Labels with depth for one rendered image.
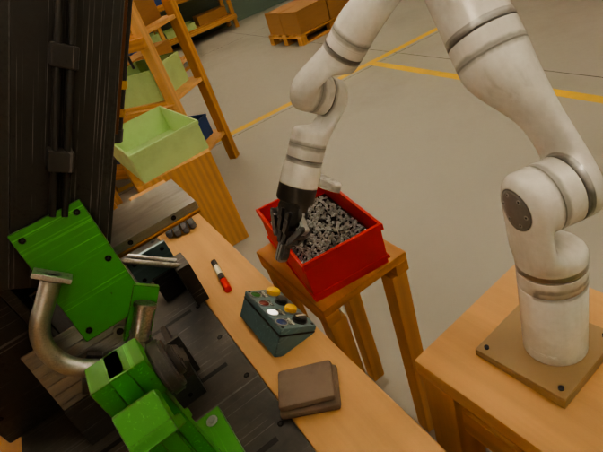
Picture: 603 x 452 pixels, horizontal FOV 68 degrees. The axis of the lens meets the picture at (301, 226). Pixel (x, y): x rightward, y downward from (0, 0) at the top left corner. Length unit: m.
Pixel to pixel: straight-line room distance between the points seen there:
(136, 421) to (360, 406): 0.34
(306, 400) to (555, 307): 0.39
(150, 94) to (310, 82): 2.75
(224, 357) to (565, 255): 0.60
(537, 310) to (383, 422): 0.28
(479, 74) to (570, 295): 0.32
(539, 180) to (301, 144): 0.40
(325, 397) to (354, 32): 0.57
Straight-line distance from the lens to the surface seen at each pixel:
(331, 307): 1.05
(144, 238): 0.93
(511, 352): 0.83
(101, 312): 0.83
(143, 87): 3.49
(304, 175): 0.82
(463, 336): 0.88
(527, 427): 0.79
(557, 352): 0.79
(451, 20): 0.65
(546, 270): 0.67
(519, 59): 0.63
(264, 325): 0.87
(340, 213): 1.17
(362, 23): 0.76
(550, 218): 0.61
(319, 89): 0.80
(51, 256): 0.80
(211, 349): 0.94
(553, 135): 0.65
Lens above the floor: 1.54
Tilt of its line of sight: 34 degrees down
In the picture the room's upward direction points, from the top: 20 degrees counter-clockwise
